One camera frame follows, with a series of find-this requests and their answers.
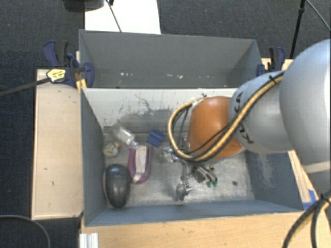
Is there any grey metal bin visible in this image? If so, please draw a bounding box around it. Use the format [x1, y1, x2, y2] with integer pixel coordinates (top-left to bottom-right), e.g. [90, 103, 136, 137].
[78, 29, 305, 227]

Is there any clear glass thing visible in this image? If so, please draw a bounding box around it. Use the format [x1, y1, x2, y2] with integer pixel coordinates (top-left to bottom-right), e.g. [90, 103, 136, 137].
[158, 147, 177, 164]

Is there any purple and white packet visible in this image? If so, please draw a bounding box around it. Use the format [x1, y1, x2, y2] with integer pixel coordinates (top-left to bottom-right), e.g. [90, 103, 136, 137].
[127, 144, 154, 184]

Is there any blue block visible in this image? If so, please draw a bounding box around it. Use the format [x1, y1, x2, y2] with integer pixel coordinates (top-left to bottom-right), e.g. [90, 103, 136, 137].
[146, 129, 166, 147]

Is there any dark grey computer mouse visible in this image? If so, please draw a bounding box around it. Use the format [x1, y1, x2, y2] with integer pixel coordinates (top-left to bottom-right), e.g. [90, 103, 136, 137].
[104, 164, 131, 209]

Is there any clear plastic bottle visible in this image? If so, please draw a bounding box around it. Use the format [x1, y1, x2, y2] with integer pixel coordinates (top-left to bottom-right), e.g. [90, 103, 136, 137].
[110, 124, 139, 150]

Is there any cream round toy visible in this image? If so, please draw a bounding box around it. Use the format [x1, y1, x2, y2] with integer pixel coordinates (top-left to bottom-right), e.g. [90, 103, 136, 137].
[102, 141, 121, 158]

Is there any pale wood board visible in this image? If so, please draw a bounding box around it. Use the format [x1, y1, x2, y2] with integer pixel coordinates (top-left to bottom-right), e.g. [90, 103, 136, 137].
[31, 69, 85, 221]

